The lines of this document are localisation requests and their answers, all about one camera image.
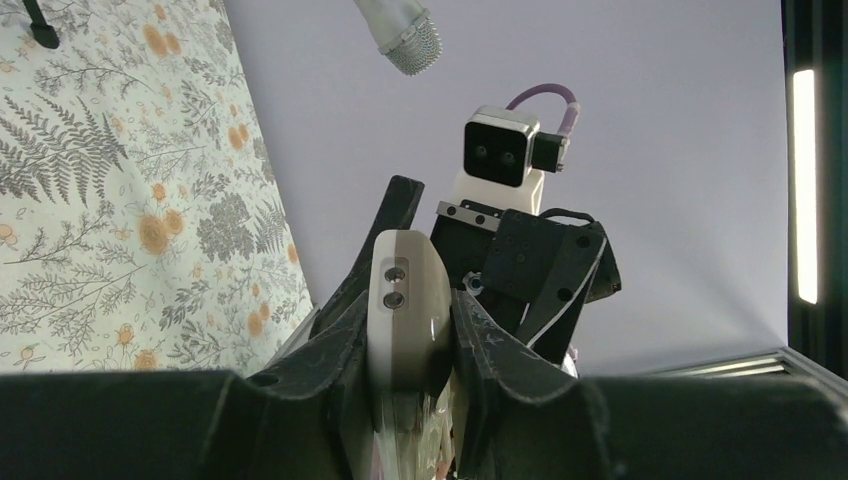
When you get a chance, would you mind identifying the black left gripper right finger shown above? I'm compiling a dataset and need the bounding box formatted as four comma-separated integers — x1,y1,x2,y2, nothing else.
452,291,847,479

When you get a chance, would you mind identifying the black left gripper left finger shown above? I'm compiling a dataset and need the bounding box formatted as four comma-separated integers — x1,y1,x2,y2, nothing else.
1,295,371,479

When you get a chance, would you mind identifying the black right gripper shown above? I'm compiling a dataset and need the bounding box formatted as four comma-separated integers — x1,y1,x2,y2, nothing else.
309,175,622,365

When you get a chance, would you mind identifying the white remote control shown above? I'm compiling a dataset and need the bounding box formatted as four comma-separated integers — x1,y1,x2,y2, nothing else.
366,230,452,479

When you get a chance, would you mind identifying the grey microphone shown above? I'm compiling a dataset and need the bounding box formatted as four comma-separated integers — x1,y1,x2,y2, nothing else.
353,0,443,77

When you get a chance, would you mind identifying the floral table mat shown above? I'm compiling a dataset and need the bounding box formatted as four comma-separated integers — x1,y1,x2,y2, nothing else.
1,0,312,376

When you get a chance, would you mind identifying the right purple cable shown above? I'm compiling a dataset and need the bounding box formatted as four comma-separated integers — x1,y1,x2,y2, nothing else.
506,83,582,137

